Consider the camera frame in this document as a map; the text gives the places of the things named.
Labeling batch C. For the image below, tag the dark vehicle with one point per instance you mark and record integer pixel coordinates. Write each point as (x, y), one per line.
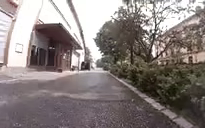
(85, 65)

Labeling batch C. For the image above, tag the group of trees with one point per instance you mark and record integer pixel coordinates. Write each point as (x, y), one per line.
(130, 36)

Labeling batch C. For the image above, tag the grey asphalt road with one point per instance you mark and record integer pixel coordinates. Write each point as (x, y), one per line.
(80, 100)

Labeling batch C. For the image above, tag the green hedge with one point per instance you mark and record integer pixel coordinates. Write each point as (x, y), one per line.
(163, 83)

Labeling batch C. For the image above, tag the pale stone kerb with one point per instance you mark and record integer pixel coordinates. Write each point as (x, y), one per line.
(156, 106)

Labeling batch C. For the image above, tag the pale paved sidewalk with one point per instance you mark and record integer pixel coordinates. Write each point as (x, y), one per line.
(26, 75)

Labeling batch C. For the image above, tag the white building with brown canopy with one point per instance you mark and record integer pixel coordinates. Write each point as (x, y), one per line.
(30, 36)

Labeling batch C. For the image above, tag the beige building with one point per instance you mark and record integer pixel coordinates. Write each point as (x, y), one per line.
(193, 43)

